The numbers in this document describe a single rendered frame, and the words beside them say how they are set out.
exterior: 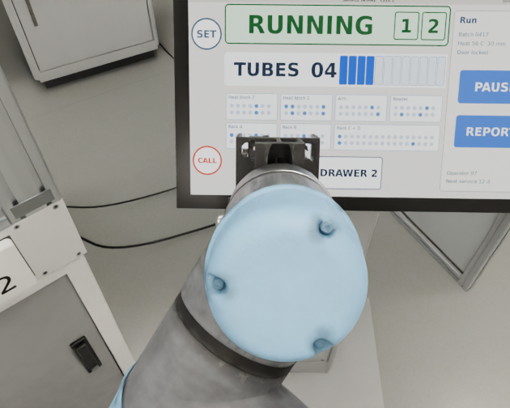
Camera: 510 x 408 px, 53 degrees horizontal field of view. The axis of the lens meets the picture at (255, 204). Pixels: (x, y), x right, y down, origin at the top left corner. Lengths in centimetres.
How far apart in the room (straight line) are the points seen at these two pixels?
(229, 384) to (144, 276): 157
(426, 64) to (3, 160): 57
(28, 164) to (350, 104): 45
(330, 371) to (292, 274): 139
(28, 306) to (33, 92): 178
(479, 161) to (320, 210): 56
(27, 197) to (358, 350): 115
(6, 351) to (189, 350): 81
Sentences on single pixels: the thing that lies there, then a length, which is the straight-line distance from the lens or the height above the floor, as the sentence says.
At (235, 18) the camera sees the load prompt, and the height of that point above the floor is 116.
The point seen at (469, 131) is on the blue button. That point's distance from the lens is 77.
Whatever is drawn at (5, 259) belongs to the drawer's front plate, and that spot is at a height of 91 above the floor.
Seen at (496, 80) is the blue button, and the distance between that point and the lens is 78.
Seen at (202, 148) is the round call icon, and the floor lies 103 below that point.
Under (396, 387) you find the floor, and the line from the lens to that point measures 168.
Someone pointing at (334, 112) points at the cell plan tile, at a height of 107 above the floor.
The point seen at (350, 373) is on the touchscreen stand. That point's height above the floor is 4.
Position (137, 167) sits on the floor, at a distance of 215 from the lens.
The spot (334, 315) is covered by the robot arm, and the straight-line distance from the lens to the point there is 23.
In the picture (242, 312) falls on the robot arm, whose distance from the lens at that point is 23.
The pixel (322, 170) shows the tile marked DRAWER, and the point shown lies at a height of 101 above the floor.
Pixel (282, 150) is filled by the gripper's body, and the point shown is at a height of 127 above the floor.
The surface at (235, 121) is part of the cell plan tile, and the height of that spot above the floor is 106.
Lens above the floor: 153
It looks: 51 degrees down
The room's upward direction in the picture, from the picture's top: straight up
